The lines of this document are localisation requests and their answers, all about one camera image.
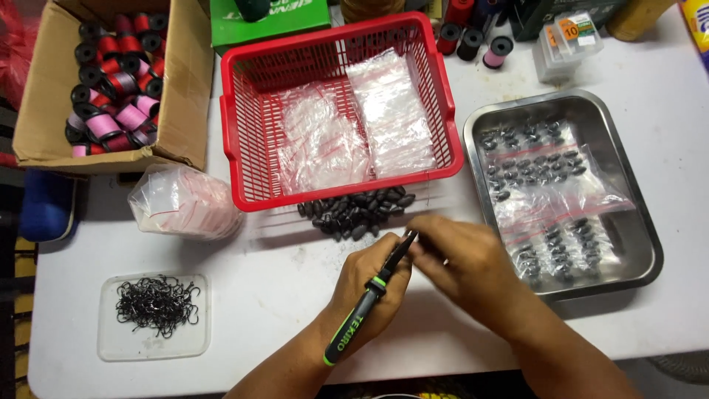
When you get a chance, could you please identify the black thread spool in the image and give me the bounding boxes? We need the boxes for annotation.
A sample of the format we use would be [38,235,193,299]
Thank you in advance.
[457,28,485,62]

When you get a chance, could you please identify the bundle of small zip bags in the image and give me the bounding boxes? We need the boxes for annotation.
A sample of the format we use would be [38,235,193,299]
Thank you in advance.
[127,163,244,241]

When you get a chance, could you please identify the yellow packet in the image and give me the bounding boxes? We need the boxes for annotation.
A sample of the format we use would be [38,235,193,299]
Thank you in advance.
[679,0,709,70]

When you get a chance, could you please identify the heap of thread spools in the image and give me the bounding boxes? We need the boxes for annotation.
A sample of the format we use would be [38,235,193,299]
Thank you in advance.
[64,12,169,158]

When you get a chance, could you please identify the steel tray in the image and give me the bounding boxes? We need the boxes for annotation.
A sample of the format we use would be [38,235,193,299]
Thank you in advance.
[462,89,664,303]

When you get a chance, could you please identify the red plastic bag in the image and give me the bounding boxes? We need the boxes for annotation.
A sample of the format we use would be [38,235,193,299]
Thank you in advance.
[0,0,45,112]

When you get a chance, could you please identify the person's right hand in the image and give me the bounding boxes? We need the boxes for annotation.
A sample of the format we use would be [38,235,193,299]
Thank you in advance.
[406,214,534,340]

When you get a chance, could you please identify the pile of black sinkers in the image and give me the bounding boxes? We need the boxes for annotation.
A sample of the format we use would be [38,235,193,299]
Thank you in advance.
[296,186,417,242]

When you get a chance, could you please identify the person's left hand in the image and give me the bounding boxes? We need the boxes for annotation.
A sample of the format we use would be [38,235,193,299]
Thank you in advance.
[330,232,413,347]

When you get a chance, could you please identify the clear hook boxes stack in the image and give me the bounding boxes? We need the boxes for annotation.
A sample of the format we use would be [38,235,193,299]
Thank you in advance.
[532,10,604,84]

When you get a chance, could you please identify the black green handled pliers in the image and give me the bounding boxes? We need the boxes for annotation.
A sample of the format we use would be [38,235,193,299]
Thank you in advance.
[323,229,419,367]

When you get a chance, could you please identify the loose pile of clear bags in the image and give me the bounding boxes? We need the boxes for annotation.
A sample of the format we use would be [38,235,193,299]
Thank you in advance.
[275,81,373,196]

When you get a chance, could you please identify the pink thread spool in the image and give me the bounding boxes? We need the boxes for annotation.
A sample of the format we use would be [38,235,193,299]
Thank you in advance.
[482,36,514,70]

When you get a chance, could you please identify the clear lid tray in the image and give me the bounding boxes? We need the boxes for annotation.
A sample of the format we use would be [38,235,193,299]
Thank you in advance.
[97,272,212,362]

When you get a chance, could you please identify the bagged sinkers pile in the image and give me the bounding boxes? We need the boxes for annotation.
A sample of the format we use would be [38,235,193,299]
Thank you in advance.
[479,117,637,284]

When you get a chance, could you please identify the red thread spool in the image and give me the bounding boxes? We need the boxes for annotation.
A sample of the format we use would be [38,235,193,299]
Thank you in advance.
[436,23,462,56]

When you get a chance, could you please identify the brown cylinder container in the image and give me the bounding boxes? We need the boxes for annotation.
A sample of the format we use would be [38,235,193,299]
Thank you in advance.
[605,0,678,42]

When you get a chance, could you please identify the pile of black fish hooks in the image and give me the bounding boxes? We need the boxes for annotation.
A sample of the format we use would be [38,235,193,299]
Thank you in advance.
[114,275,201,339]

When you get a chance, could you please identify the neat stack of clear bags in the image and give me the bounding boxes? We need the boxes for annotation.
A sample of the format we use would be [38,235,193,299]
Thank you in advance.
[345,49,438,179]

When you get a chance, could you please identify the blue stool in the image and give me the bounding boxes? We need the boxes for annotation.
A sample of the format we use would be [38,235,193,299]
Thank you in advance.
[19,169,77,243]

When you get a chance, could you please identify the green carton box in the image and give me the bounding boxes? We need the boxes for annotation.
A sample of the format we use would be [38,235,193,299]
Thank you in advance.
[209,0,332,56]

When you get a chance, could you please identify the dark green box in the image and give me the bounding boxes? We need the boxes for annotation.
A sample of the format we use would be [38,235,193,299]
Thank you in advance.
[508,0,627,42]

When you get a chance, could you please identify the cardboard box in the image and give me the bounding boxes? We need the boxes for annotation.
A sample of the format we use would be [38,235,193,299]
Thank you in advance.
[12,0,216,176]

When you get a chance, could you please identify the red plastic basket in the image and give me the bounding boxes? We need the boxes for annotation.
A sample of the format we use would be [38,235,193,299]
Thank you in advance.
[219,11,465,213]

